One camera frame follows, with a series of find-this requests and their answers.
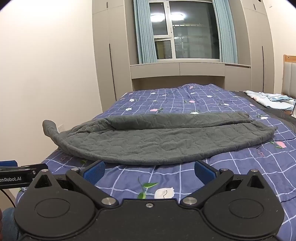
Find blue floral checked quilt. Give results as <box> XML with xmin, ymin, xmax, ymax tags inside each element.
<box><xmin>15</xmin><ymin>83</ymin><xmax>296</xmax><ymax>241</ymax></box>

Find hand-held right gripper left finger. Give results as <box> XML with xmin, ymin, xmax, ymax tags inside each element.
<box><xmin>30</xmin><ymin>160</ymin><xmax>119</xmax><ymax>209</ymax></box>

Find person's jeans leg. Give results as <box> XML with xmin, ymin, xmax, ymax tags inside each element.
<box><xmin>0</xmin><ymin>207</ymin><xmax>21</xmax><ymax>241</ymax></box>

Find light blue curtain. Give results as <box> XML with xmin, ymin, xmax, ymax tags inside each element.
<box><xmin>133</xmin><ymin>0</ymin><xmax>158</xmax><ymax>64</ymax></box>
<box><xmin>211</xmin><ymin>0</ymin><xmax>238</xmax><ymax>64</ymax></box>

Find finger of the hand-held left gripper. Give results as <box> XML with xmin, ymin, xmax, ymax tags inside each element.
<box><xmin>0</xmin><ymin>160</ymin><xmax>49</xmax><ymax>175</ymax></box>

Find beige wardrobe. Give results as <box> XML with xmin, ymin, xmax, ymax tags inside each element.
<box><xmin>92</xmin><ymin>0</ymin><xmax>133</xmax><ymax>114</ymax></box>
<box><xmin>240</xmin><ymin>0</ymin><xmax>275</xmax><ymax>94</ymax></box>

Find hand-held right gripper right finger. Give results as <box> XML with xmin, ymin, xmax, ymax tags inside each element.
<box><xmin>180</xmin><ymin>160</ymin><xmax>270</xmax><ymax>209</ymax></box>

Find padded wooden headboard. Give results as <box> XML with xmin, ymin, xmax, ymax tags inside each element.
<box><xmin>281</xmin><ymin>54</ymin><xmax>296</xmax><ymax>98</ymax></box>

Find light blue patterned cloth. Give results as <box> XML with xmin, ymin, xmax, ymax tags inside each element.
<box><xmin>244</xmin><ymin>90</ymin><xmax>296</xmax><ymax>110</ymax></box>

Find window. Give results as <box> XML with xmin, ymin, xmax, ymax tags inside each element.
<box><xmin>148</xmin><ymin>0</ymin><xmax>220</xmax><ymax>60</ymax></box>

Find black cable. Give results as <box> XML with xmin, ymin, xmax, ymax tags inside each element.
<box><xmin>0</xmin><ymin>188</ymin><xmax>17</xmax><ymax>207</ymax></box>

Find grey fleece pants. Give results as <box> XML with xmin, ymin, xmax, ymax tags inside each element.
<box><xmin>42</xmin><ymin>111</ymin><xmax>278</xmax><ymax>166</ymax></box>

